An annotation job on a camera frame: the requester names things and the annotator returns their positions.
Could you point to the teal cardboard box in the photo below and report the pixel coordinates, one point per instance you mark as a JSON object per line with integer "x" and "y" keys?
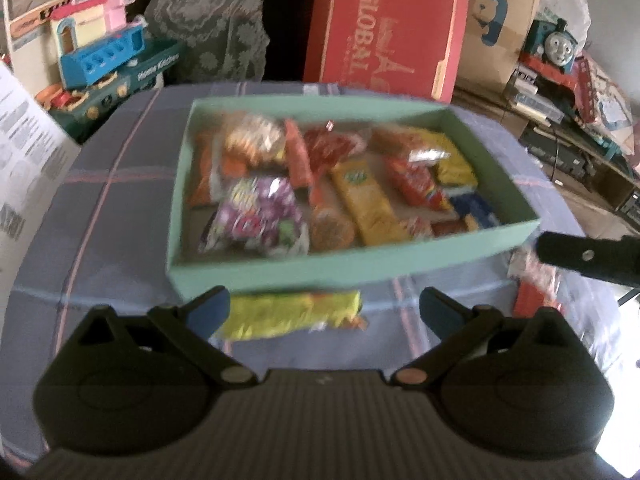
{"x": 350, "y": 267}

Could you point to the blue plastic toy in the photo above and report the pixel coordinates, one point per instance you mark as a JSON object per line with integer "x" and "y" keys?
{"x": 100, "y": 62}

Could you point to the red multicoloured print snack packet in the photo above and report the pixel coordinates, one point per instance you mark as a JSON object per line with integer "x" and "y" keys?
{"x": 415, "y": 182}

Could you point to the grey electronic device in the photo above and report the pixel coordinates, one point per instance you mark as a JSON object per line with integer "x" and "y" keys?
{"x": 535, "y": 102}

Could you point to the red cardboard box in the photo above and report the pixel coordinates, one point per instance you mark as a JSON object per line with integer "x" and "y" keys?
{"x": 380, "y": 25}

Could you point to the blue snack packet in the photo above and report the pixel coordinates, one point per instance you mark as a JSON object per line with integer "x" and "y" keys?
{"x": 472, "y": 207}

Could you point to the orange toy food pieces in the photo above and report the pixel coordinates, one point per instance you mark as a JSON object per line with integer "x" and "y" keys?
{"x": 55, "y": 97}

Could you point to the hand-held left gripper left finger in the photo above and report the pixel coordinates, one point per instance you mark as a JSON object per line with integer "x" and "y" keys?
{"x": 210, "y": 310}

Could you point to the long yellow snack packet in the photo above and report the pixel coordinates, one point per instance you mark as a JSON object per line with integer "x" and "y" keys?
{"x": 367, "y": 205}

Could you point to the blue toy train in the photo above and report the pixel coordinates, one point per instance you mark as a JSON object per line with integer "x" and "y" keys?
{"x": 555, "y": 45}

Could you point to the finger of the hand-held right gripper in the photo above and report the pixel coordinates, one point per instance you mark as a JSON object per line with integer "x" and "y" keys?
{"x": 585, "y": 257}

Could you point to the pink plastic toy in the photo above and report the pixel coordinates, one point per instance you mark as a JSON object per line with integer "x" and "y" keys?
{"x": 115, "y": 10}

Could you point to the round cookie tube packet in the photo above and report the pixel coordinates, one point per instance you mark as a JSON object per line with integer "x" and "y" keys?
{"x": 330, "y": 230}

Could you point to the white plastic bag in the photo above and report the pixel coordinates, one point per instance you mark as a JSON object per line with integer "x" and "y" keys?
{"x": 570, "y": 2}

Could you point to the grey lace cloth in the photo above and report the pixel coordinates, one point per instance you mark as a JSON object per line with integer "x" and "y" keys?
{"x": 210, "y": 15}

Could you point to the yellow-green snack packet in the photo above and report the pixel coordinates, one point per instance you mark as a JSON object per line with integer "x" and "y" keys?
{"x": 285, "y": 315}

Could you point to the white toy kitchen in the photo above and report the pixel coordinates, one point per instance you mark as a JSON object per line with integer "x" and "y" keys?
{"x": 30, "y": 10}

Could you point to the purple snack packet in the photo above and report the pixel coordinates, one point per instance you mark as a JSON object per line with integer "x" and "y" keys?
{"x": 255, "y": 215}

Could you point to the orange-red slim snack packet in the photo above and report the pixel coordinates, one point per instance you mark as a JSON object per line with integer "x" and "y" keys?
{"x": 297, "y": 157}
{"x": 445, "y": 227}

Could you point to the golden yellow snack packet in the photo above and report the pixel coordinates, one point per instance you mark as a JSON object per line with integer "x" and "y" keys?
{"x": 450, "y": 160}

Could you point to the clear cookie packet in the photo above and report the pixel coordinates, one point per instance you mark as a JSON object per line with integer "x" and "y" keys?
{"x": 252, "y": 140}

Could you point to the pink patterned snack packet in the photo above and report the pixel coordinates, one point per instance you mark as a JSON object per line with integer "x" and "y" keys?
{"x": 522, "y": 262}

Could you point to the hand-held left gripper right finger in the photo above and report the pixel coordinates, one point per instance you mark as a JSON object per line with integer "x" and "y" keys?
{"x": 440, "y": 310}

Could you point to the pile of books and papers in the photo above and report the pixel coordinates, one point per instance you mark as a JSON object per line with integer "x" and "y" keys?
{"x": 605, "y": 105}

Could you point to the green toy kitchen box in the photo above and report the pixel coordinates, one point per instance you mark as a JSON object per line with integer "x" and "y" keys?
{"x": 150, "y": 67}

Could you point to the black stereo equipment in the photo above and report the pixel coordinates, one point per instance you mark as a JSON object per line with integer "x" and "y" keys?
{"x": 555, "y": 150}

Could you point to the bear print cardboard box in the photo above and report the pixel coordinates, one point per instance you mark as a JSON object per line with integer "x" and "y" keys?
{"x": 505, "y": 35}

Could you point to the printed paper sheet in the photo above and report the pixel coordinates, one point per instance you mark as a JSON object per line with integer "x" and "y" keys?
{"x": 25, "y": 160}

